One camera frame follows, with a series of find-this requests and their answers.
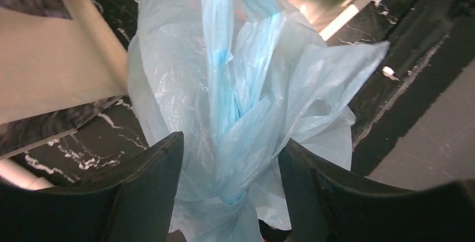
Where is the light blue plastic bag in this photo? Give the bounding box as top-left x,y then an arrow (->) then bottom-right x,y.
128,0 -> 389,241

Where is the beige canvas tote bag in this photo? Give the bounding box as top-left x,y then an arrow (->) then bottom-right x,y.
0,0 -> 129,160

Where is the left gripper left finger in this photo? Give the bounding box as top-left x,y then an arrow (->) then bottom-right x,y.
1,132 -> 184,241

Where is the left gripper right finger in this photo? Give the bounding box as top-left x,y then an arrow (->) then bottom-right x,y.
278,140 -> 474,241

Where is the white vegetable basket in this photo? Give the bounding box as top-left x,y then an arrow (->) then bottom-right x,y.
287,0 -> 372,41

